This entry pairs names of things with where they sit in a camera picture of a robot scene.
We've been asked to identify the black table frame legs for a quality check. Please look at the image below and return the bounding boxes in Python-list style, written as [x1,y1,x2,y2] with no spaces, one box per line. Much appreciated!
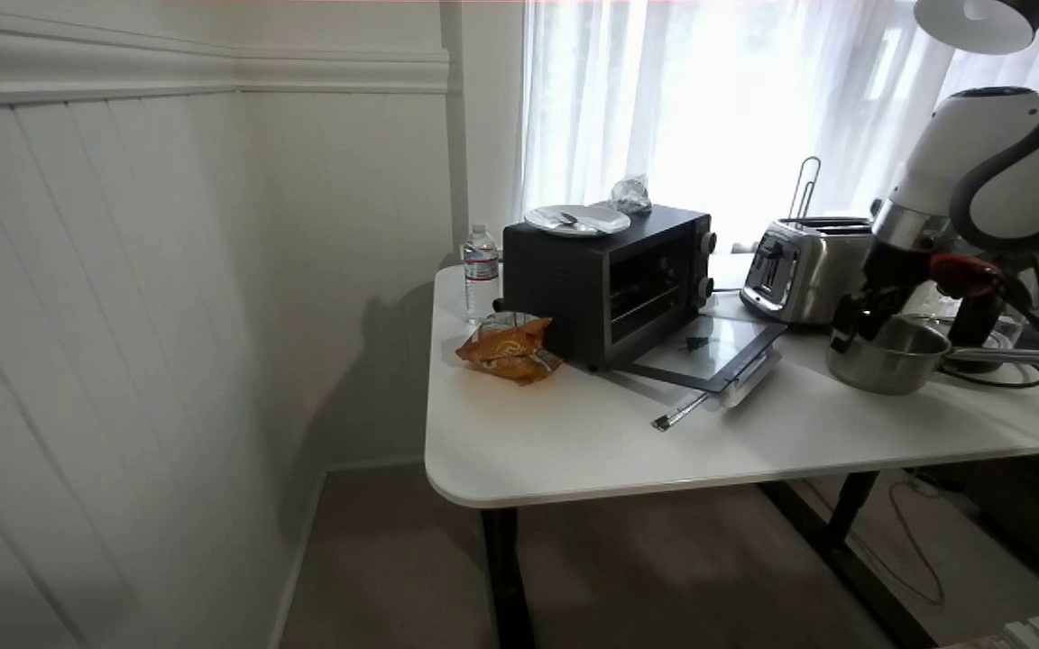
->
[475,465,944,649]

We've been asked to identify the metal wire towel holder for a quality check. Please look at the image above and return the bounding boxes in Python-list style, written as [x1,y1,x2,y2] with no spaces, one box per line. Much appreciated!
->
[786,150,826,224]

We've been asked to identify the silver two-slot toaster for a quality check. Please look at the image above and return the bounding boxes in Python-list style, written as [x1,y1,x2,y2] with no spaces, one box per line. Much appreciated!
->
[736,212,881,332]

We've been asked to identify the thin cable on floor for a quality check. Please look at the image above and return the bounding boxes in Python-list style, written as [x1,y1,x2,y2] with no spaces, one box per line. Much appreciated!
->
[876,473,953,612]

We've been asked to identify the steel saucepan with long handle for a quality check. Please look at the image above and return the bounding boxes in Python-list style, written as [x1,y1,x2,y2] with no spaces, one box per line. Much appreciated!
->
[826,314,1039,400]

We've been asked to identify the white plate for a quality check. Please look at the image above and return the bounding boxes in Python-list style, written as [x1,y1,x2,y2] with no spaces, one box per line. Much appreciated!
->
[524,203,636,241]

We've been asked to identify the white sheer curtain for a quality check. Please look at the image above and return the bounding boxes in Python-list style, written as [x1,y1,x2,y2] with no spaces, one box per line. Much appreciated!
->
[514,0,1039,263]

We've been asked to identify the black kettle power cord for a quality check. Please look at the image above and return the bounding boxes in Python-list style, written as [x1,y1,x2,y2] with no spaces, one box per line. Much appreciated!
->
[938,353,1039,391]

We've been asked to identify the black toaster oven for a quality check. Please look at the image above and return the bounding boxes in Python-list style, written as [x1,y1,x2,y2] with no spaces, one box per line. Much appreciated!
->
[500,203,790,400]

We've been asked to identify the clear plastic water bottle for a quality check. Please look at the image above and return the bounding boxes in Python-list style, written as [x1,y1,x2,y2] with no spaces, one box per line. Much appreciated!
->
[459,224,505,324]

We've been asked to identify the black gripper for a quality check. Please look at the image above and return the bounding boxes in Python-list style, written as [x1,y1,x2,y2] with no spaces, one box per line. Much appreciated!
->
[828,241,938,358]

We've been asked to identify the orange snack bag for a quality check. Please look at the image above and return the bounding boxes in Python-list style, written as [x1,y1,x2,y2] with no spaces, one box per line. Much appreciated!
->
[453,310,561,388]

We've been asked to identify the crumpled clear plastic wrap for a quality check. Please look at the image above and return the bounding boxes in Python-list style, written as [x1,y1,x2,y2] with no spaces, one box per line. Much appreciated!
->
[608,173,656,219]

